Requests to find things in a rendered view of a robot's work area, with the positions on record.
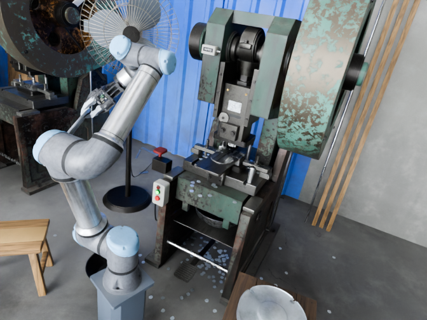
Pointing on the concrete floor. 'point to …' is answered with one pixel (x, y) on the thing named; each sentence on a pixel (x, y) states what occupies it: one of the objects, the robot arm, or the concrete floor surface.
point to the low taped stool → (28, 246)
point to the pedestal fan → (145, 20)
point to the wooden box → (309, 308)
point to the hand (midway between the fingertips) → (85, 113)
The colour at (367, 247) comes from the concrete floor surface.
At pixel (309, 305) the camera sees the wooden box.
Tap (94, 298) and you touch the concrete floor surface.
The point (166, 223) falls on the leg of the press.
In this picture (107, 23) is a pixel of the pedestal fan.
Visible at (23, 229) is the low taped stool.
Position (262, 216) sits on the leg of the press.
